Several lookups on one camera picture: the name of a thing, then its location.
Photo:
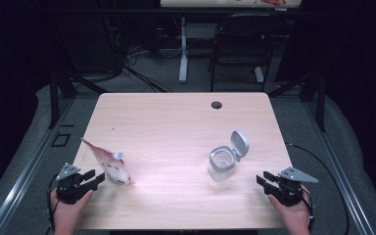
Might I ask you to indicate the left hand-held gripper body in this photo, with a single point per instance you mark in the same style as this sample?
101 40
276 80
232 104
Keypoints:
68 191

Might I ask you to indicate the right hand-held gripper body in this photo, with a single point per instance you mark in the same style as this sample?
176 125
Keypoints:
290 192

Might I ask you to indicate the pink white spouted refill pouch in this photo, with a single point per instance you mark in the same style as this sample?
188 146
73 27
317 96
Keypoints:
112 168

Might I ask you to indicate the clear container with grey lid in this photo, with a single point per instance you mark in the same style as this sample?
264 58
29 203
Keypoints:
222 163

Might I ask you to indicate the person's left hand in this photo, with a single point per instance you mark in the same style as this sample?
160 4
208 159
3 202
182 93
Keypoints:
66 217

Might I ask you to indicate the person's right hand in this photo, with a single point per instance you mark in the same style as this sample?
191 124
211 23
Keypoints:
295 218

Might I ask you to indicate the black square floor socket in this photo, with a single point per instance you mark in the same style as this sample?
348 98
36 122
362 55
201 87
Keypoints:
54 139

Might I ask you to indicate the black metal stand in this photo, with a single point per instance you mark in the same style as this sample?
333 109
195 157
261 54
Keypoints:
54 98
321 104

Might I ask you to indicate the black table grommet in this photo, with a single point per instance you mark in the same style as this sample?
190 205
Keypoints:
216 105

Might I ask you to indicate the black folding chair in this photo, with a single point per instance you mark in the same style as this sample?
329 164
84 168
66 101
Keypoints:
241 42

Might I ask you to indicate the white background desk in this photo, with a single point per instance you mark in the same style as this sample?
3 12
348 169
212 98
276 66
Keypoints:
183 49

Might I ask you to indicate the orange thing on background desk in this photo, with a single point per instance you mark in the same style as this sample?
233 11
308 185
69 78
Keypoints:
274 2

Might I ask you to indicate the aluminium floor rail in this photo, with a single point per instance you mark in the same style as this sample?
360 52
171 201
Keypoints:
29 169
339 173

